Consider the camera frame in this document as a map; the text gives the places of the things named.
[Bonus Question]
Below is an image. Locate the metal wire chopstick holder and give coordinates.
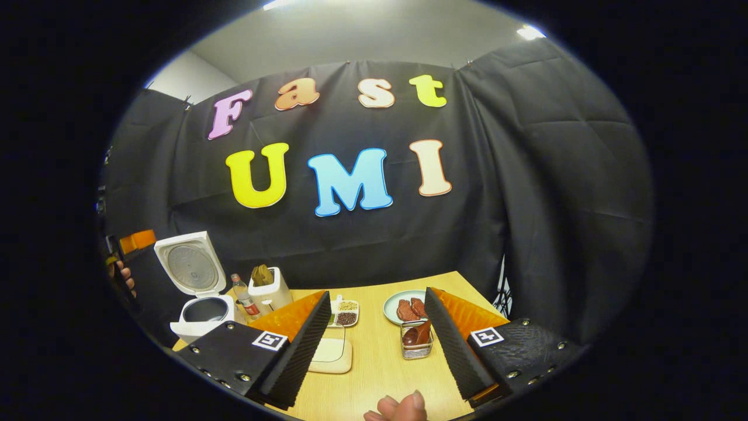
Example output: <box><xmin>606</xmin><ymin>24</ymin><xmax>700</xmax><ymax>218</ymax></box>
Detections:
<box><xmin>400</xmin><ymin>320</ymin><xmax>434</xmax><ymax>360</ymax></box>

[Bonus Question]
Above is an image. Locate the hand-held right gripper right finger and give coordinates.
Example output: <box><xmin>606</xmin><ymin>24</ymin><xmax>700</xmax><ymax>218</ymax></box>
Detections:
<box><xmin>424</xmin><ymin>287</ymin><xmax>588</xmax><ymax>408</ymax></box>

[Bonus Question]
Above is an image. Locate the brown wooden spoon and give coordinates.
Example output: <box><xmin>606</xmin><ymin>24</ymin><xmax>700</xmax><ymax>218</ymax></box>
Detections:
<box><xmin>402</xmin><ymin>319</ymin><xmax>432</xmax><ymax>347</ymax></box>

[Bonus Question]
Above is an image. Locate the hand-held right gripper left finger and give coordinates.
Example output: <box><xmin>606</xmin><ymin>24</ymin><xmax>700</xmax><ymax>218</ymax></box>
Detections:
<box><xmin>175</xmin><ymin>291</ymin><xmax>332</xmax><ymax>409</ymax></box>

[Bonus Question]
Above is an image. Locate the clear box of rice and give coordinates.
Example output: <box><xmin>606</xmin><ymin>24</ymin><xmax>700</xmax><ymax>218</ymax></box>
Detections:
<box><xmin>308</xmin><ymin>325</ymin><xmax>354</xmax><ymax>375</ymax></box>

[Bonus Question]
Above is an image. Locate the white rice cooker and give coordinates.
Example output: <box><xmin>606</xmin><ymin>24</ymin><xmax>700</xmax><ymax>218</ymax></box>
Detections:
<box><xmin>154</xmin><ymin>231</ymin><xmax>236</xmax><ymax>344</ymax></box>

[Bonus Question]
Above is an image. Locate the white divided dish of beans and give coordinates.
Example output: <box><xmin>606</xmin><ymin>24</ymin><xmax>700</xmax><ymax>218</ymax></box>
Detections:
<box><xmin>327</xmin><ymin>294</ymin><xmax>360</xmax><ymax>328</ymax></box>

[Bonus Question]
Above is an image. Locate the black backdrop cloth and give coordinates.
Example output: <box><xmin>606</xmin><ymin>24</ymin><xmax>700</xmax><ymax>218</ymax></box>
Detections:
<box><xmin>99</xmin><ymin>38</ymin><xmax>654</xmax><ymax>346</ymax></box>

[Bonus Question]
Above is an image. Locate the white toaster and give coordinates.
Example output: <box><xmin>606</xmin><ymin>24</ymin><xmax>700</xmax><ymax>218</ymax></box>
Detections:
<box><xmin>248</xmin><ymin>266</ymin><xmax>294</xmax><ymax>313</ymax></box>

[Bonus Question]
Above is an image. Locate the pale green plate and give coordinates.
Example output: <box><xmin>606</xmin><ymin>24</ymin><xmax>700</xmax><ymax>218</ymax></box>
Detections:
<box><xmin>383</xmin><ymin>289</ymin><xmax>430</xmax><ymax>325</ymax></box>

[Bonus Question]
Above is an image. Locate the clear plastic bottle red label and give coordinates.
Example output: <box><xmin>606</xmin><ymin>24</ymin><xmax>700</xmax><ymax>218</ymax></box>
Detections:
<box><xmin>231</xmin><ymin>273</ymin><xmax>262</xmax><ymax>321</ymax></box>

